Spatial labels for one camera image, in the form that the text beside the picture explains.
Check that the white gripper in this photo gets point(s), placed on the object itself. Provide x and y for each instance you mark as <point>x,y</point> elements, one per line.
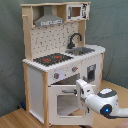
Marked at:
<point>85,92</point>

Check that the white oven door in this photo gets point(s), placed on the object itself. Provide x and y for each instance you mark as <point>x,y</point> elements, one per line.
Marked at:
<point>64,108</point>

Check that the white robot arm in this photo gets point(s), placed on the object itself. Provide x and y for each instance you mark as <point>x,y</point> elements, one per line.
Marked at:
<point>104,102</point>

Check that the wooden toy kitchen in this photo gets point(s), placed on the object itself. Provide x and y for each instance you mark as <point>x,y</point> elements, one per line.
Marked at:
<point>45,40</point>

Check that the right stove knob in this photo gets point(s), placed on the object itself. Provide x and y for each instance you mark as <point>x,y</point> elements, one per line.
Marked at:
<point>74,69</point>

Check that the stove knob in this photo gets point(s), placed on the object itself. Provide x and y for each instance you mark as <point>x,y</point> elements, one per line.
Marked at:
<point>56,75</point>
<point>74,69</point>

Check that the left stove knob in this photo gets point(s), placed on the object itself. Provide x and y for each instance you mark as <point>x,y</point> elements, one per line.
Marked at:
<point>56,75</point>

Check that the grey toy sink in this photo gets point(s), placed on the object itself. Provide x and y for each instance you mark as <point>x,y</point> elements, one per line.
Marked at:
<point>79,51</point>

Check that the black toy stovetop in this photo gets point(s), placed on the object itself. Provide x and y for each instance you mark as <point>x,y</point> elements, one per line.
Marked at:
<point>52,59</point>

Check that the black toy faucet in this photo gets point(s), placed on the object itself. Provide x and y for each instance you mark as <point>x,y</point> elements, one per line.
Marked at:
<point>73,40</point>

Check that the grey backdrop curtain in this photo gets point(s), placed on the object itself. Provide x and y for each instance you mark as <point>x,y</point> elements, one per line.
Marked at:
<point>107,27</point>

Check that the white toy microwave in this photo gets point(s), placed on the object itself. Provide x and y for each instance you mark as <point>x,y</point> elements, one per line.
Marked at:
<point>78,11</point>

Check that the grey range hood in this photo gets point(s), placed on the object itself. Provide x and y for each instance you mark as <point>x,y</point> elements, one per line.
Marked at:
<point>48,18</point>

